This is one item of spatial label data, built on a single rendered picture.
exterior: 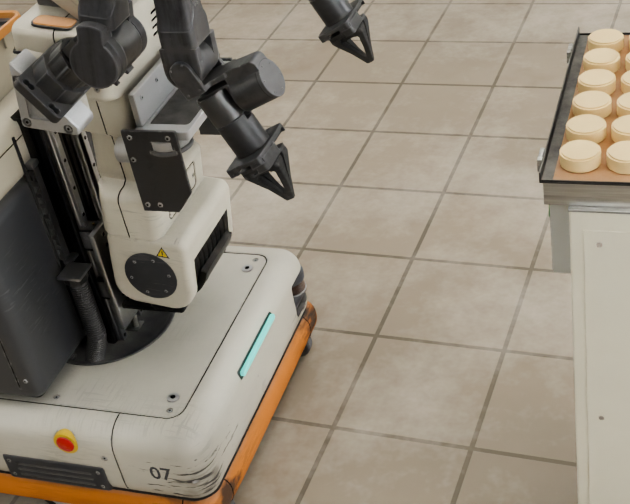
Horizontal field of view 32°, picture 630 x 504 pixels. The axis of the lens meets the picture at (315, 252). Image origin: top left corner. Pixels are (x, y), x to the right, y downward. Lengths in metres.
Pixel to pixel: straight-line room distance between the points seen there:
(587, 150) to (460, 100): 2.07
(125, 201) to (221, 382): 0.41
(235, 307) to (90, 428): 0.39
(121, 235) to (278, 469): 0.62
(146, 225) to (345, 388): 0.70
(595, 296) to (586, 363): 0.12
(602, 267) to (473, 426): 0.91
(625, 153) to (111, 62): 0.72
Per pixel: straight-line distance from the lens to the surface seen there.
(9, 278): 2.03
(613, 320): 1.52
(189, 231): 1.99
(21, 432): 2.20
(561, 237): 1.51
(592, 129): 1.43
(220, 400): 2.09
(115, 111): 1.89
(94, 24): 1.59
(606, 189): 1.41
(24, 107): 1.75
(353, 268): 2.77
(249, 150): 1.60
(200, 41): 1.56
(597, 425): 1.66
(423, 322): 2.57
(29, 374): 2.13
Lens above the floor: 1.65
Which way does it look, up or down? 35 degrees down
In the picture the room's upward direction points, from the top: 11 degrees counter-clockwise
